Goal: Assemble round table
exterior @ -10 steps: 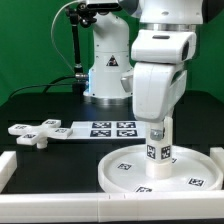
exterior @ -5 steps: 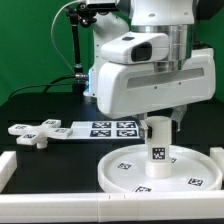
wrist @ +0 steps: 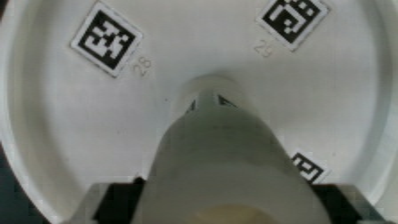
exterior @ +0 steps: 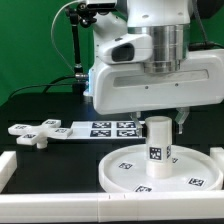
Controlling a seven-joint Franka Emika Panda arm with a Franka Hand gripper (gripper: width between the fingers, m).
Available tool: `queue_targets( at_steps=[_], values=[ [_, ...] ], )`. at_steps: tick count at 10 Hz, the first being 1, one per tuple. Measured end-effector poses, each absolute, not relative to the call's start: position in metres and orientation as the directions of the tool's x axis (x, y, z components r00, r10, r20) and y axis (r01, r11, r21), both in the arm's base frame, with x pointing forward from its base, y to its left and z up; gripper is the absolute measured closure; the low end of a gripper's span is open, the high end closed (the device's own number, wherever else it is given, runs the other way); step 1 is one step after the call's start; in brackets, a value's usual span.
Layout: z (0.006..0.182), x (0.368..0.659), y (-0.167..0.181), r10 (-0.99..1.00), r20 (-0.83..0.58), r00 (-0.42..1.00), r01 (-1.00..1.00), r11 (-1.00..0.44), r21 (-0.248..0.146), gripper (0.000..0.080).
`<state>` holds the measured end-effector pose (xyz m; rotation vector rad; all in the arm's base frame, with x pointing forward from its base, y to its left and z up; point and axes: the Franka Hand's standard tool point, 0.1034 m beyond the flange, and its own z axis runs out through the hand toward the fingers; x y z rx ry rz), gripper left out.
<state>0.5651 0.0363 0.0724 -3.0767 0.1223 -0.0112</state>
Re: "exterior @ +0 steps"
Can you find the black cables on table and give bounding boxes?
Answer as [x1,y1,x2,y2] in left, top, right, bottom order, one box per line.
[7,75,87,101]

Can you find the white cross-shaped table base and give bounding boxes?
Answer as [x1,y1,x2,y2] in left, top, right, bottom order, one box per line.
[8,119,73,149]

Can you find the white round table top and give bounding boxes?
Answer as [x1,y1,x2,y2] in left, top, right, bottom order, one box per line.
[98,144,223,193]

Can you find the white U-shaped border frame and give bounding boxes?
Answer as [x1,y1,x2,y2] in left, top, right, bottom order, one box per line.
[0,151,224,223]

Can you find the grey camera cable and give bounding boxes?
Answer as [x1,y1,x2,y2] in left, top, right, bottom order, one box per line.
[50,0,83,76]

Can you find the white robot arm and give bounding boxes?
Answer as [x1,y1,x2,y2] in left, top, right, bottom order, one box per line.
[86,0,224,122]

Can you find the white marker tag plate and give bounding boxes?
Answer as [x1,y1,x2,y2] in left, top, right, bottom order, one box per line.
[69,121,144,140]

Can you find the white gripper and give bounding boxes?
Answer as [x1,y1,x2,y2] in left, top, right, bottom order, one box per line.
[92,49,224,136]

